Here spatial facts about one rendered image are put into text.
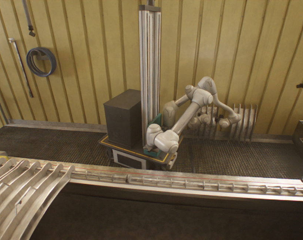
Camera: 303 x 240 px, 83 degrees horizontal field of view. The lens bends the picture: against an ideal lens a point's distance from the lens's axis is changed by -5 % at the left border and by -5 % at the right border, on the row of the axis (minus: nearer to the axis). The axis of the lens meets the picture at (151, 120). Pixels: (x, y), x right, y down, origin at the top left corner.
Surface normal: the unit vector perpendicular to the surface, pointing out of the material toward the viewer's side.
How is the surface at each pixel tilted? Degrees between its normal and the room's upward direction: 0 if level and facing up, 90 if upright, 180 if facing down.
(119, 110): 90
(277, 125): 90
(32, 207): 0
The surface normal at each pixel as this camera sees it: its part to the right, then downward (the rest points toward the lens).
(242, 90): -0.11, 0.48
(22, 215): 0.99, 0.05
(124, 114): -0.44, 0.44
